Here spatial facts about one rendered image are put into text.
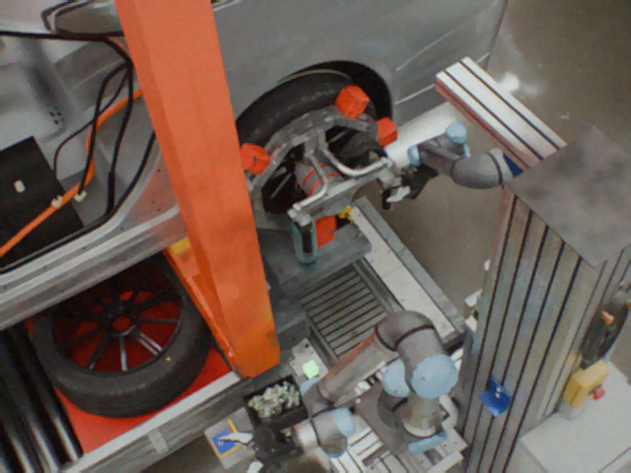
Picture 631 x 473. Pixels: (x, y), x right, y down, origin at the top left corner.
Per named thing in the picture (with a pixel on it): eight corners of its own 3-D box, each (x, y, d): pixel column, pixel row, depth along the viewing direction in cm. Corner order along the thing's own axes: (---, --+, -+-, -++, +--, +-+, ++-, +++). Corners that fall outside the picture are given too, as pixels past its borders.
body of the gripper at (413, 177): (398, 168, 324) (426, 153, 327) (398, 181, 331) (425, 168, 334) (411, 181, 320) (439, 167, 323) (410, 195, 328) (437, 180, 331)
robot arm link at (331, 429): (358, 439, 241) (357, 427, 234) (319, 452, 239) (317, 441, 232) (347, 413, 245) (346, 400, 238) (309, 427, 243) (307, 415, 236)
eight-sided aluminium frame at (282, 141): (370, 177, 363) (369, 84, 318) (379, 188, 360) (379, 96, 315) (252, 238, 350) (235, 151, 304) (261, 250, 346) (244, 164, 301)
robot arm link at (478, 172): (471, 203, 281) (409, 169, 326) (502, 190, 283) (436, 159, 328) (462, 169, 277) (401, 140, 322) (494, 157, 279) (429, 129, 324)
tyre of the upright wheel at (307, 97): (334, 156, 385) (358, 32, 335) (364, 192, 373) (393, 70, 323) (196, 206, 358) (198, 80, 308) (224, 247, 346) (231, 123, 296)
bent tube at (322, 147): (358, 131, 325) (358, 111, 316) (388, 167, 315) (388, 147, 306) (316, 153, 320) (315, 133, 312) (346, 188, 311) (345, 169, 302)
